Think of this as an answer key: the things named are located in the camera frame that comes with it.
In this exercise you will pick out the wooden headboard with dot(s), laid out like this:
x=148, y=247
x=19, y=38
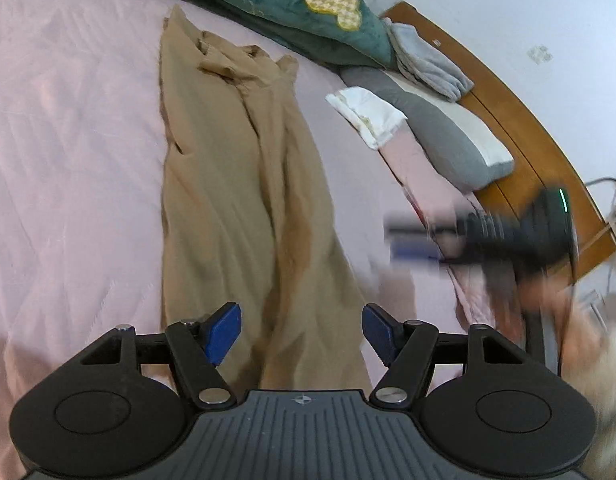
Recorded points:
x=538, y=159

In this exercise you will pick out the grey pillow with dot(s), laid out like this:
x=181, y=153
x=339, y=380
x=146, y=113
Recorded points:
x=459, y=144

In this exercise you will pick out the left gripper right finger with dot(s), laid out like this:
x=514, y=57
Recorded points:
x=488, y=406

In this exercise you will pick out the grey folded garment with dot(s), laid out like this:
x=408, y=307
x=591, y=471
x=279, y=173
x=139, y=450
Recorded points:
x=417, y=60

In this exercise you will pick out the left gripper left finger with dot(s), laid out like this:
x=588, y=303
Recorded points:
x=126, y=401

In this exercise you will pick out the person right hand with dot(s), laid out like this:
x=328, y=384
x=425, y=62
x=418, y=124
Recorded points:
x=579, y=337

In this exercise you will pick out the white folded cloth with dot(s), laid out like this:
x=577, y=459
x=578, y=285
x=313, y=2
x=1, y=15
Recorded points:
x=375, y=120

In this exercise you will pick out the white fluffy sleeve forearm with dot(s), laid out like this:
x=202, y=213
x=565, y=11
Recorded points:
x=596, y=381

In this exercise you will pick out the tan t-shirt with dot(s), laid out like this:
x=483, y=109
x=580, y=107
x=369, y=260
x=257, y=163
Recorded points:
x=249, y=218

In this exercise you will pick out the pink quilted pillow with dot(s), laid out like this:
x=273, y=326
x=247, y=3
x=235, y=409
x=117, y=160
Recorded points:
x=434, y=199

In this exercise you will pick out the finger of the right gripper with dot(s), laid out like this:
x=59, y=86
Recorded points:
x=414, y=226
x=416, y=250

